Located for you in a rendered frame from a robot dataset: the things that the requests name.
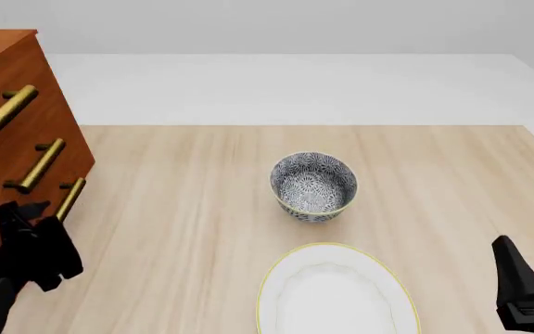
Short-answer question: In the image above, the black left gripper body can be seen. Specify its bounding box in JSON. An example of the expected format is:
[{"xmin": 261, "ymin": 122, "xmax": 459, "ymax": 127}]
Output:
[{"xmin": 0, "ymin": 226, "xmax": 42, "ymax": 284}]

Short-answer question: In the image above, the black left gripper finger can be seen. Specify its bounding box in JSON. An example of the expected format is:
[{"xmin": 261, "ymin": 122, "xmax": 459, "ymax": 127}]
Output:
[
  {"xmin": 34, "ymin": 215, "xmax": 85, "ymax": 293},
  {"xmin": 0, "ymin": 200, "xmax": 51, "ymax": 242}
]

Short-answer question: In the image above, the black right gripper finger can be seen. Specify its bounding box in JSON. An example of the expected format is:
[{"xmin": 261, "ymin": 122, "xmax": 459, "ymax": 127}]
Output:
[{"xmin": 490, "ymin": 235, "xmax": 534, "ymax": 308}]

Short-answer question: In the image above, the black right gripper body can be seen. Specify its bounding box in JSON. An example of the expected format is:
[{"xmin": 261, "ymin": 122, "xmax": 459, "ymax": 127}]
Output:
[{"xmin": 495, "ymin": 298, "xmax": 534, "ymax": 331}]

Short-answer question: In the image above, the white plate with yellow rim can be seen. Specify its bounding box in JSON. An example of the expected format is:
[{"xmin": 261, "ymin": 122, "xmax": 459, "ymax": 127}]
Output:
[{"xmin": 256, "ymin": 242, "xmax": 422, "ymax": 334}]

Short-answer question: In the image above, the blue patterned bowl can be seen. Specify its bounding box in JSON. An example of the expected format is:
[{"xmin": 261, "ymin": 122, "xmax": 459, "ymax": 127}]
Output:
[{"xmin": 269, "ymin": 150, "xmax": 359, "ymax": 225}]

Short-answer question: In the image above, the medium brass drawer handle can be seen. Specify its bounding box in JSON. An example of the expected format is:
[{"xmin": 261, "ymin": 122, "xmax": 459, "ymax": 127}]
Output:
[{"xmin": 3, "ymin": 137, "xmax": 67, "ymax": 195}]

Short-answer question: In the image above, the small brass drawer handle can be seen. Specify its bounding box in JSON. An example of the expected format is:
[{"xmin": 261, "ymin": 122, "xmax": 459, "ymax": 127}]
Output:
[{"xmin": 56, "ymin": 176, "xmax": 87, "ymax": 223}]

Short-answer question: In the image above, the wooden drawer with small handle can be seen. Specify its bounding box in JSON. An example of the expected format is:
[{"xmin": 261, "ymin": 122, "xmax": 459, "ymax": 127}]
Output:
[{"xmin": 0, "ymin": 126, "xmax": 96, "ymax": 271}]

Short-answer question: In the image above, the wooden drawer with medium handle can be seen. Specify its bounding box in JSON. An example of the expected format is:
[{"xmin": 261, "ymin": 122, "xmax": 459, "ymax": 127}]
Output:
[{"xmin": 0, "ymin": 83, "xmax": 82, "ymax": 224}]

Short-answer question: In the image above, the large brass drawer handle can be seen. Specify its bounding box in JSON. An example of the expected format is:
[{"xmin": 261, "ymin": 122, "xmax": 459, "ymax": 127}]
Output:
[{"xmin": 0, "ymin": 84, "xmax": 40, "ymax": 142}]

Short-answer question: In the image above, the wooden drawer with large handle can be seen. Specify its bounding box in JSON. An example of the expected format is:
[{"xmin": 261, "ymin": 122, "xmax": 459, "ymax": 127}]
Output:
[{"xmin": 0, "ymin": 32, "xmax": 63, "ymax": 168}]

